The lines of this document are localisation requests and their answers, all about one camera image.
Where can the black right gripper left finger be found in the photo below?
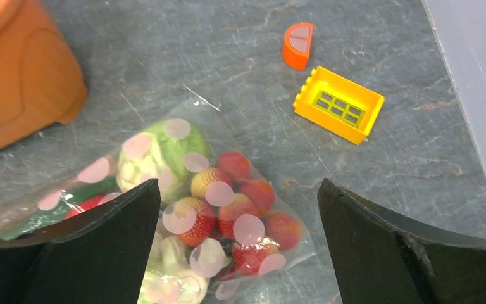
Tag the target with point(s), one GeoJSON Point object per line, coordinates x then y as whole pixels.
{"type": "Point", "coordinates": [98, 256]}

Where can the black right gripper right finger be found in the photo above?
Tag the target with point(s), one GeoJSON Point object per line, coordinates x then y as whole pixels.
{"type": "Point", "coordinates": [381, 256]}

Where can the red toy apple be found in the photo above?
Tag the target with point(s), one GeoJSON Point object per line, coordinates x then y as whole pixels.
{"type": "Point", "coordinates": [91, 203]}

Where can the green toy cucumber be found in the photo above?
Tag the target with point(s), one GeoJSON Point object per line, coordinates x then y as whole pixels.
{"type": "Point", "coordinates": [66, 200]}

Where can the clear zip top bag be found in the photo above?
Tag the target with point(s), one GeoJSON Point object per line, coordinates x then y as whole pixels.
{"type": "Point", "coordinates": [168, 277]}

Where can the white toy cauliflower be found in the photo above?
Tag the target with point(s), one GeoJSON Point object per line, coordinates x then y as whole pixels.
{"type": "Point", "coordinates": [158, 152]}

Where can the red lychee bunch toy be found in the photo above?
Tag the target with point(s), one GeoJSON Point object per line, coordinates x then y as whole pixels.
{"type": "Point", "coordinates": [229, 220]}

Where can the yellow toy waffle block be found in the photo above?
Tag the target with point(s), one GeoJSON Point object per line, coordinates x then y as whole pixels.
{"type": "Point", "coordinates": [338, 104]}

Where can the orange plastic tub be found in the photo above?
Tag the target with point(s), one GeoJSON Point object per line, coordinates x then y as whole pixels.
{"type": "Point", "coordinates": [41, 81]}

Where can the orange semicircle toy block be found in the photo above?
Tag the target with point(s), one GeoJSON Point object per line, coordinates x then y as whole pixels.
{"type": "Point", "coordinates": [296, 45]}

